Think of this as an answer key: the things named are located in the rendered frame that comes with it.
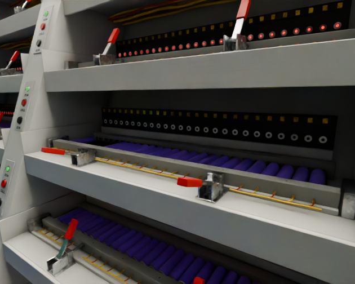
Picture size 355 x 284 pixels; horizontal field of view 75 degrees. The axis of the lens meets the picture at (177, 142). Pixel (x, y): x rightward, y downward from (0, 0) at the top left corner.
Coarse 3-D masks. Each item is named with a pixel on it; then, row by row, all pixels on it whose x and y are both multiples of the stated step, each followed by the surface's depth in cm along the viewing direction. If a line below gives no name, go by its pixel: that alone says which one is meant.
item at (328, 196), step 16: (64, 144) 52; (80, 144) 50; (112, 160) 44; (128, 160) 42; (144, 160) 40; (160, 160) 38; (176, 160) 37; (176, 176) 34; (192, 176) 35; (224, 176) 32; (240, 176) 31; (256, 176) 30; (272, 176) 30; (240, 192) 29; (272, 192) 29; (288, 192) 28; (304, 192) 27; (320, 192) 26; (336, 192) 25; (320, 208) 25
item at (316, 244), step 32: (64, 128) 59; (32, 160) 50; (64, 160) 47; (96, 192) 39; (128, 192) 35; (160, 192) 31; (192, 192) 31; (352, 192) 24; (192, 224) 29; (224, 224) 27; (256, 224) 25; (288, 224) 23; (320, 224) 23; (352, 224) 23; (288, 256) 23; (320, 256) 22; (352, 256) 20
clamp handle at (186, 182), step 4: (208, 176) 29; (212, 176) 29; (180, 180) 24; (184, 180) 23; (188, 180) 23; (192, 180) 24; (196, 180) 25; (200, 180) 26; (208, 180) 29; (212, 180) 29; (180, 184) 24; (184, 184) 23; (188, 184) 23; (192, 184) 24; (196, 184) 25; (200, 184) 26; (204, 184) 27; (208, 184) 28
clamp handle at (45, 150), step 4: (44, 148) 38; (48, 148) 38; (80, 148) 43; (44, 152) 38; (48, 152) 38; (52, 152) 39; (56, 152) 39; (60, 152) 40; (64, 152) 40; (68, 152) 41; (80, 152) 43
